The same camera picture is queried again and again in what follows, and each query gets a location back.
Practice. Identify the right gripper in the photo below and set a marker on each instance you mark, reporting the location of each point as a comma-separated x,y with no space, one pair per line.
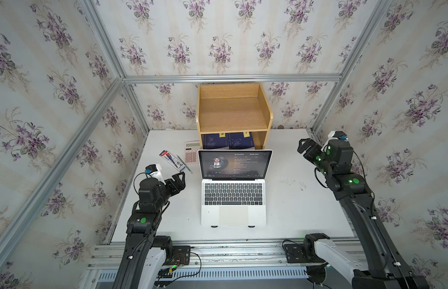
309,142

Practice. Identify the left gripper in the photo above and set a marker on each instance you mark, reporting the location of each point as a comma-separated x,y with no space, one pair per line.
180,185

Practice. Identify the silver laptop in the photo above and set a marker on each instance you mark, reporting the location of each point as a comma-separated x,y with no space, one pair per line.
234,187

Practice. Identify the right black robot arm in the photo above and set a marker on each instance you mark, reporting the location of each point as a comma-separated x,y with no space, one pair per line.
385,267

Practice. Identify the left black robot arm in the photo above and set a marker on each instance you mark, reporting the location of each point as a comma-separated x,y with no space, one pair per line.
144,252

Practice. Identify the pencil box 2B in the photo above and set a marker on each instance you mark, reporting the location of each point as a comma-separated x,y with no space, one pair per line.
172,160

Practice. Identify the green pencil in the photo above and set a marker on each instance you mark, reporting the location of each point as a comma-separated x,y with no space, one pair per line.
184,163

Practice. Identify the pink calculator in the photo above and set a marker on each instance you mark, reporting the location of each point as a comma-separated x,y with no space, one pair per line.
191,152

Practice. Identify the blue book left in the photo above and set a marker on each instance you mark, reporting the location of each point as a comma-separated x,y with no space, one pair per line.
219,141

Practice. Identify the blue book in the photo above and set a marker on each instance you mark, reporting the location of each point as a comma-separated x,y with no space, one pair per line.
219,141
241,141

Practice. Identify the blue book right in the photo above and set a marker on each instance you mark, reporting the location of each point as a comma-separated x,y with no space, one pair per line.
241,141

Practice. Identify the wooden shelf organizer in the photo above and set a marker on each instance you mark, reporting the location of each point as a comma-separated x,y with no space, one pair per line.
230,108

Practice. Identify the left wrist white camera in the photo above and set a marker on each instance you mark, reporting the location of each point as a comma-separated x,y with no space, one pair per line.
154,171

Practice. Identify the aluminium frame rail base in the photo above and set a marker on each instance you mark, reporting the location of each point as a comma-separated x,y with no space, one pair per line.
241,260

